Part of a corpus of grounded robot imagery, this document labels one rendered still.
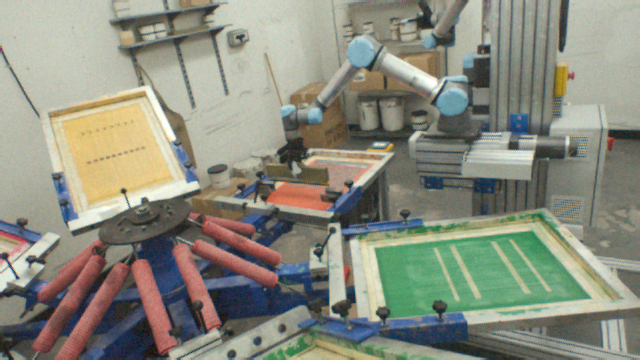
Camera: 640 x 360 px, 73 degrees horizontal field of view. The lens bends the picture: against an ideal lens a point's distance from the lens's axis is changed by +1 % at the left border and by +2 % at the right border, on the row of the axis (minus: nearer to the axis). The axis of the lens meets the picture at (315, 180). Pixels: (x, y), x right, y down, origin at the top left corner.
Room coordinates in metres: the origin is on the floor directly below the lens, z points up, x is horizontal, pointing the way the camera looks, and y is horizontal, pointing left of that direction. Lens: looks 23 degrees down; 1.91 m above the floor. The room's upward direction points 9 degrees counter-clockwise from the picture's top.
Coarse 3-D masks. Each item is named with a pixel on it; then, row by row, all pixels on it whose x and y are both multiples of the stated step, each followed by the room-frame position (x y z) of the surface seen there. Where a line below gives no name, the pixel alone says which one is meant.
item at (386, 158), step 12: (312, 156) 2.59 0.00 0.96; (324, 156) 2.56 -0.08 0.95; (336, 156) 2.51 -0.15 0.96; (348, 156) 2.46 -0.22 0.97; (360, 156) 2.41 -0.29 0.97; (372, 156) 2.37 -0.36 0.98; (384, 156) 2.32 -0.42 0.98; (384, 168) 2.19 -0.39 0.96; (360, 180) 2.02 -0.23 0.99; (372, 180) 2.06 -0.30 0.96
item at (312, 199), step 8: (336, 168) 2.32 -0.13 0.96; (344, 168) 2.30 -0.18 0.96; (352, 168) 2.28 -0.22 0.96; (360, 168) 2.26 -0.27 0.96; (368, 168) 2.24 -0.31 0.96; (336, 176) 2.21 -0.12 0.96; (344, 176) 2.19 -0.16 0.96; (352, 176) 2.17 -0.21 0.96; (360, 176) 2.15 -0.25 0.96; (336, 184) 2.10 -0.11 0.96; (312, 192) 2.05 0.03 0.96; (320, 192) 2.03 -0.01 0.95; (344, 192) 1.99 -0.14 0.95; (304, 200) 1.97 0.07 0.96; (312, 200) 1.95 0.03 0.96; (320, 200) 1.94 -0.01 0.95; (312, 208) 1.86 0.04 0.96; (320, 208) 1.85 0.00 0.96
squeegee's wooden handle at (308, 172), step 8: (272, 168) 2.07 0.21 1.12; (280, 168) 2.04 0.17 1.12; (288, 168) 2.01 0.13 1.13; (304, 168) 1.96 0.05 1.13; (312, 168) 1.94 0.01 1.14; (320, 168) 1.91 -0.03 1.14; (272, 176) 2.07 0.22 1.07; (280, 176) 2.04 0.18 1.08; (288, 176) 2.02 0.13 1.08; (304, 176) 1.96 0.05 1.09; (312, 176) 1.94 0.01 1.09; (320, 176) 1.91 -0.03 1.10; (328, 176) 1.92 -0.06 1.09
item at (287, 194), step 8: (344, 160) 2.42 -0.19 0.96; (328, 168) 2.34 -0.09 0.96; (288, 184) 2.21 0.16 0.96; (296, 184) 2.19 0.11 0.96; (304, 184) 2.17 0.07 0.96; (280, 192) 2.12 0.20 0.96; (288, 192) 2.10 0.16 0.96; (296, 192) 2.08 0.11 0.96; (304, 192) 2.06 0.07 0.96; (272, 200) 2.03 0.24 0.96; (280, 200) 2.02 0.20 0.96; (288, 200) 2.00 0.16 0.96; (296, 200) 1.99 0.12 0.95
